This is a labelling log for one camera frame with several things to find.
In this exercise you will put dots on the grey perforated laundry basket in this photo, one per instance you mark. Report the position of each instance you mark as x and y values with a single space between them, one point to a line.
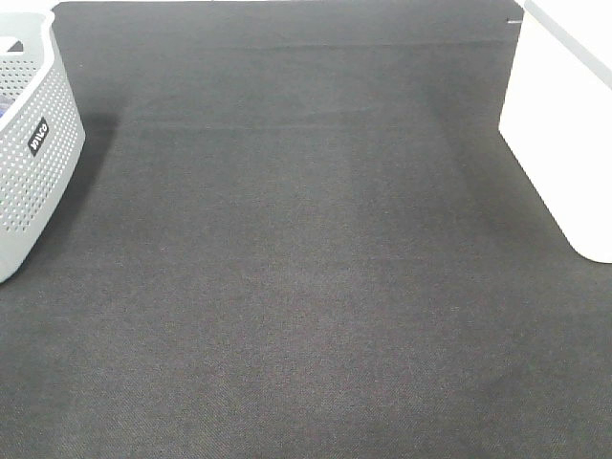
42 134

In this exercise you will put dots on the white plastic storage box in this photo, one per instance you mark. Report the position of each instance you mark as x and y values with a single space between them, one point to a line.
556 116

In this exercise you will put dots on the black table mat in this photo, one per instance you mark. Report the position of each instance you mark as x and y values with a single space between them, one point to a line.
294 231

